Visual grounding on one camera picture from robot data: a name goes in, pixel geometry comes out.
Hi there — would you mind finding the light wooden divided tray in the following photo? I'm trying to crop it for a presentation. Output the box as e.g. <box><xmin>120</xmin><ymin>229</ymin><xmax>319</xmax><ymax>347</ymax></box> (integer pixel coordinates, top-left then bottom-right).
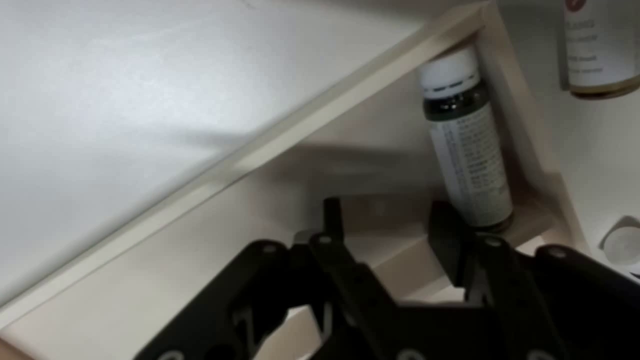
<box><xmin>0</xmin><ymin>0</ymin><xmax>590</xmax><ymax>360</ymax></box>

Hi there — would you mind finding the small bottle white cap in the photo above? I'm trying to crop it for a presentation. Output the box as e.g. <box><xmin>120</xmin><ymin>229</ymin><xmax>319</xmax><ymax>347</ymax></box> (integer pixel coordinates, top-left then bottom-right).
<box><xmin>596</xmin><ymin>214</ymin><xmax>640</xmax><ymax>277</ymax></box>

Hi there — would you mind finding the small labelled bottle yellowish base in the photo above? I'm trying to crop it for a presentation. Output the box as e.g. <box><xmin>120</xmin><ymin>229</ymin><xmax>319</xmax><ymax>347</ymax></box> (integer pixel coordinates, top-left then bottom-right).
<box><xmin>558</xmin><ymin>0</ymin><xmax>640</xmax><ymax>100</ymax></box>

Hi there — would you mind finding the small dark bottle white label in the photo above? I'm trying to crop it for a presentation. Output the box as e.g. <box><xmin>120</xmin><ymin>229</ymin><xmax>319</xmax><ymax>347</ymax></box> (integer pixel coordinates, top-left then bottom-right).
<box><xmin>417</xmin><ymin>43</ymin><xmax>517</xmax><ymax>234</ymax></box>

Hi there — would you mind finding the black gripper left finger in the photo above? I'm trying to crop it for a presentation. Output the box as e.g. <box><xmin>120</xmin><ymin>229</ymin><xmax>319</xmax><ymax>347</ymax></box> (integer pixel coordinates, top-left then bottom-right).
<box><xmin>133</xmin><ymin>196</ymin><xmax>404</xmax><ymax>360</ymax></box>

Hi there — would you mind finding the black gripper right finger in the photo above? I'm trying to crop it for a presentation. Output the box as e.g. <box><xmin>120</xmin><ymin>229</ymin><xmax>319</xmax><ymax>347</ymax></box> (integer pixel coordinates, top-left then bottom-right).
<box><xmin>427</xmin><ymin>198</ymin><xmax>640</xmax><ymax>360</ymax></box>

